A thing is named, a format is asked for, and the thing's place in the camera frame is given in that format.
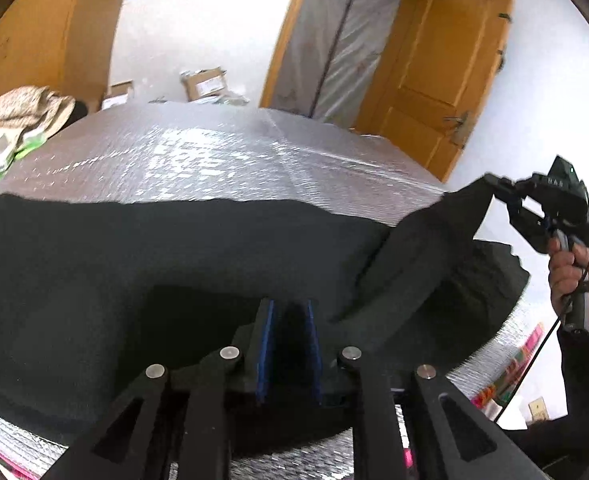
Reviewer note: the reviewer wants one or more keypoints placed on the person's right black sleeve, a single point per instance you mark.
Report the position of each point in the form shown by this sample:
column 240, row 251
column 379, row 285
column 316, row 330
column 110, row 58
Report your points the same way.
column 560, row 447

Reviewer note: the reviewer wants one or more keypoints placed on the colourful striped bedsheet edge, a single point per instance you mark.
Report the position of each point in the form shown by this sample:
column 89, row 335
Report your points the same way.
column 499, row 391

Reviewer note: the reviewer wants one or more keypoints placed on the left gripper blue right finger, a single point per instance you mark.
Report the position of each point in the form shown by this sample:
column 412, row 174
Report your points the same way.
column 332, row 361

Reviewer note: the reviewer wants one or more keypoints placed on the person's right hand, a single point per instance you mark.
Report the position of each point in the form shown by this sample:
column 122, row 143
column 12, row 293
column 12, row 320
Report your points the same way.
column 565, row 271

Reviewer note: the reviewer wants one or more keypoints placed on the white small cardboard box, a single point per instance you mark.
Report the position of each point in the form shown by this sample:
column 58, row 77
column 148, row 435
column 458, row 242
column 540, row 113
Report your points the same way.
column 118, row 94

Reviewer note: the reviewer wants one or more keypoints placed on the beige floral blanket pile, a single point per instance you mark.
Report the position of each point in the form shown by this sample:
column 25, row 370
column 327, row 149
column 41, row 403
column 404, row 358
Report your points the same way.
column 29, row 114

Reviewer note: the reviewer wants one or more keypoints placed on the translucent plastic door curtain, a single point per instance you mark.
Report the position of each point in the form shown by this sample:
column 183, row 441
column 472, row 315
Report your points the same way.
column 330, row 58

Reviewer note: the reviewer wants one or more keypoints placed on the orange wooden door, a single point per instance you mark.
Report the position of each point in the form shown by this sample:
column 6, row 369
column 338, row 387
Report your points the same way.
column 434, row 77

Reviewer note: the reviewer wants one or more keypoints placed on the black garment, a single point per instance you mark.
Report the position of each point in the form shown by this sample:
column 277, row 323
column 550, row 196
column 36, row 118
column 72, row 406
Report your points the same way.
column 92, row 294

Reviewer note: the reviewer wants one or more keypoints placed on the orange wooden wardrobe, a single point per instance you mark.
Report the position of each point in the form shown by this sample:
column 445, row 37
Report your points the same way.
column 64, row 45

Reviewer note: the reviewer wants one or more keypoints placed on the brown cardboard box with label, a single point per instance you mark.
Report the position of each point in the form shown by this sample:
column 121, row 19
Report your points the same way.
column 199, row 85

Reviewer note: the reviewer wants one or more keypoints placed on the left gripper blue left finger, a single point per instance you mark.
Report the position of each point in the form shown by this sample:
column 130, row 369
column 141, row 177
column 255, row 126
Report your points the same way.
column 255, row 341

